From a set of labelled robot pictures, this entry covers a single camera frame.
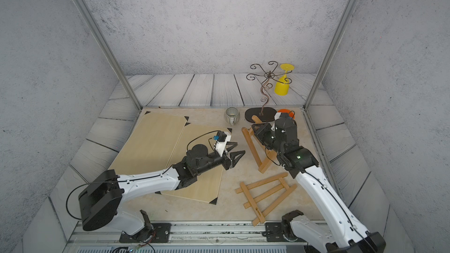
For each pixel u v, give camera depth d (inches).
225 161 25.8
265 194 32.8
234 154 26.0
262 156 30.9
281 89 40.7
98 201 16.8
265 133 24.6
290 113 26.7
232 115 44.2
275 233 27.9
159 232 28.7
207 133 20.6
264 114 45.2
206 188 33.4
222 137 24.6
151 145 40.1
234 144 29.1
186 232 29.4
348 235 14.7
